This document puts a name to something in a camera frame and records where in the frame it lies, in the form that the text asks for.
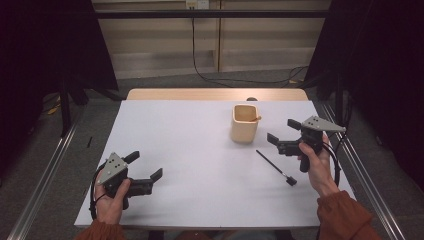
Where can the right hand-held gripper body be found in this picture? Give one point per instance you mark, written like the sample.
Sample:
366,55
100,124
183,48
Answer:
315,136

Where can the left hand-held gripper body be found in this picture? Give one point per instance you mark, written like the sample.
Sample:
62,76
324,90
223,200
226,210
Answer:
115,166

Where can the black brush with orange tip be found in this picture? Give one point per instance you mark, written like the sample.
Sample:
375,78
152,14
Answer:
256,118

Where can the beige square cup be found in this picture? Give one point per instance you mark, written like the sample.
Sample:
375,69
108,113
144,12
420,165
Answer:
244,131

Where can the black brush with black head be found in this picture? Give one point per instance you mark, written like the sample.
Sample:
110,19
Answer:
291,181

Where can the person's right hand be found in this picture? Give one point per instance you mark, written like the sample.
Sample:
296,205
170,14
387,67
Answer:
321,173

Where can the person's left hand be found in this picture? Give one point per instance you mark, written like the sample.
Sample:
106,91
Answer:
110,208

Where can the white table sheet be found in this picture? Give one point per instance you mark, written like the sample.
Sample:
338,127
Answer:
206,186

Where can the black metal stand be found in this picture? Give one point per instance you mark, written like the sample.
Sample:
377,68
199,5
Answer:
65,106

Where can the wooden table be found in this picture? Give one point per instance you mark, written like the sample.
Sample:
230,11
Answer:
200,94

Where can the black curtain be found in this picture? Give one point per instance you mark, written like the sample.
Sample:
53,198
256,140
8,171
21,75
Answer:
40,50
383,66

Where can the black horizontal metal bar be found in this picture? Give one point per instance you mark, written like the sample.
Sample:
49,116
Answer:
233,14

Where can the aluminium floor rail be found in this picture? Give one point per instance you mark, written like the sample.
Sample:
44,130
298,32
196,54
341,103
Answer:
391,226
43,185

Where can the white wall socket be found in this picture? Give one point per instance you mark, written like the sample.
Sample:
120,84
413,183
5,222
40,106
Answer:
197,4

